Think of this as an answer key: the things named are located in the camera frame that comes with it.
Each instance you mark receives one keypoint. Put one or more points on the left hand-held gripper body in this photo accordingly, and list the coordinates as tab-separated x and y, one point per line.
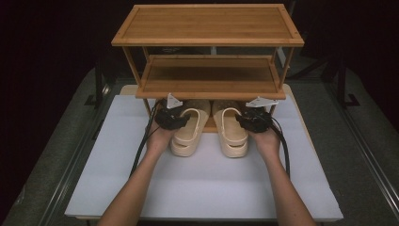
167	121

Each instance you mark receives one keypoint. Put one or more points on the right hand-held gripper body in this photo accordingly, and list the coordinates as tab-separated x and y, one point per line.
258	121

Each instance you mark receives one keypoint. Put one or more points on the beige clog shoe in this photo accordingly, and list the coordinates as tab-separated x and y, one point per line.
188	138
233	138

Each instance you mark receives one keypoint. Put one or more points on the wooden three-tier shoe rack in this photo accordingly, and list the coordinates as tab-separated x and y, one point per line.
207	25

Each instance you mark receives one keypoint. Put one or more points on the person's left hand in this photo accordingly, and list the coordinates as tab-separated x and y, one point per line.
160	139

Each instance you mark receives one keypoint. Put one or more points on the person's right hand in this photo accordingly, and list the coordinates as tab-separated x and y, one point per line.
266	142

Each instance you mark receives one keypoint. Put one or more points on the white table mat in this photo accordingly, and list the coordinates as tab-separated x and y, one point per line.
204	188

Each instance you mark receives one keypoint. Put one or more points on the black metal stand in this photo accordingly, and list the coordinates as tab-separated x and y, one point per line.
342	84
98	84

